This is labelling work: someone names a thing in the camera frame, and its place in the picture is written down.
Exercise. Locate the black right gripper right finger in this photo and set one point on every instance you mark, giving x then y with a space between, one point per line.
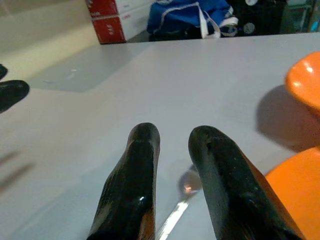
225 180

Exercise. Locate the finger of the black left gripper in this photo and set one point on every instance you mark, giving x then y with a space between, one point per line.
3 72
12 93

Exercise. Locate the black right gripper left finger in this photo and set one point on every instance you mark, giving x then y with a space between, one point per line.
135 180

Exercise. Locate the silver spoon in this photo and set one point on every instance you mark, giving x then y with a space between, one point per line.
175 215

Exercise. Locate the orange plate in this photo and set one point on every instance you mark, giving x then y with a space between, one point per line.
300 190

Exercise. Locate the red and white cardboard box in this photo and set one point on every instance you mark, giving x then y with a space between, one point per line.
107 22

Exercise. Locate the orange bowl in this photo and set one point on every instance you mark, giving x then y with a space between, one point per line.
305 80

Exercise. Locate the black bag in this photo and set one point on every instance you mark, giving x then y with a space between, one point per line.
265 17

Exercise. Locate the blue fabric bag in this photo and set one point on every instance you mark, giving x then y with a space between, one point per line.
180 15

